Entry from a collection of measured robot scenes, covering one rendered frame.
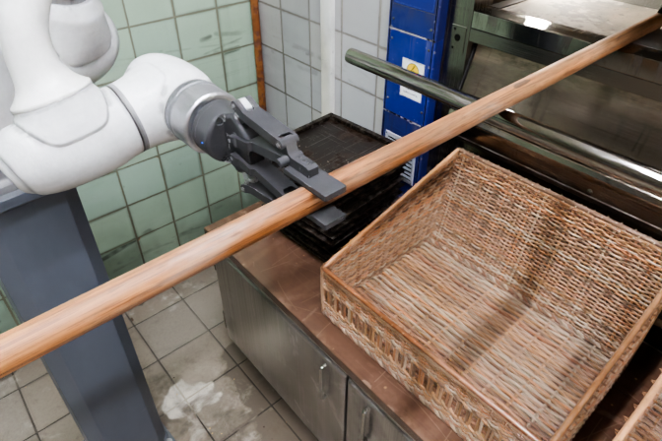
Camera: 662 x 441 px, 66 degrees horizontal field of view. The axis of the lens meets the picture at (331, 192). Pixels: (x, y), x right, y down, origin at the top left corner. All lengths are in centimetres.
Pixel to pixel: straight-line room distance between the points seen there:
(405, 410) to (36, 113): 83
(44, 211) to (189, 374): 99
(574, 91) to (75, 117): 94
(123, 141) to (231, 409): 123
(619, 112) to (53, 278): 117
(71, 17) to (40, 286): 52
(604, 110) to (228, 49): 126
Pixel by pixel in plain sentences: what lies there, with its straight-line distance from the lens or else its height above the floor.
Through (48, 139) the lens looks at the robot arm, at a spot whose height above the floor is 121.
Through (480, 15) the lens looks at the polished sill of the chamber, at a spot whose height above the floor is 117.
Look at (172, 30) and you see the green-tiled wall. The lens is 180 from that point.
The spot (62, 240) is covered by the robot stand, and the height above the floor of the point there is 86.
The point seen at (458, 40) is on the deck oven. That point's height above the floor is 110.
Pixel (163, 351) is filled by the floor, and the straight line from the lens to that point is 198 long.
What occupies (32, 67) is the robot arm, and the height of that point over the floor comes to 129.
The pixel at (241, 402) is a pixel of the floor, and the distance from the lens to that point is 181.
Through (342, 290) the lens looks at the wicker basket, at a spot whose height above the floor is 71.
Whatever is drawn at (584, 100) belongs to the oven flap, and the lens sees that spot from 119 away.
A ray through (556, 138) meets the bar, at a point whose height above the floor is 117.
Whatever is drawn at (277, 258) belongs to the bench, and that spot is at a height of 58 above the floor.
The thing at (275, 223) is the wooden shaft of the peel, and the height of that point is 120.
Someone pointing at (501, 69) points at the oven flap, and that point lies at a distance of 127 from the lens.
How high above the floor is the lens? 152
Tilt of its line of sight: 36 degrees down
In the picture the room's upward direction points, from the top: straight up
